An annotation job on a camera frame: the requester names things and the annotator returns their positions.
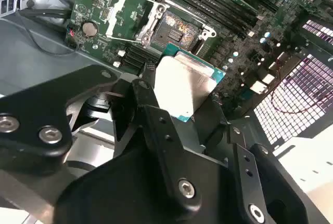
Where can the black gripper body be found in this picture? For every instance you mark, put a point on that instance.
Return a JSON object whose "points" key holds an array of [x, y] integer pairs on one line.
{"points": [[117, 195]]}

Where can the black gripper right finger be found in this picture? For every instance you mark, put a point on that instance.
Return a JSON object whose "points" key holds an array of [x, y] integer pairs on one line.
{"points": [[247, 182]]}

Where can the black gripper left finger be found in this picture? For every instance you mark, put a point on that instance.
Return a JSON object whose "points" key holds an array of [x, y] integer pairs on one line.
{"points": [[31, 120]]}

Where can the CPU with silver top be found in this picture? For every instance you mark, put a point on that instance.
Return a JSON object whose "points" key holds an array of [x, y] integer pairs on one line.
{"points": [[182, 89]]}

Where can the metal socket cover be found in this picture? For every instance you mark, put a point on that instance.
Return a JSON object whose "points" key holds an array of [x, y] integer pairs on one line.
{"points": [[114, 16]]}

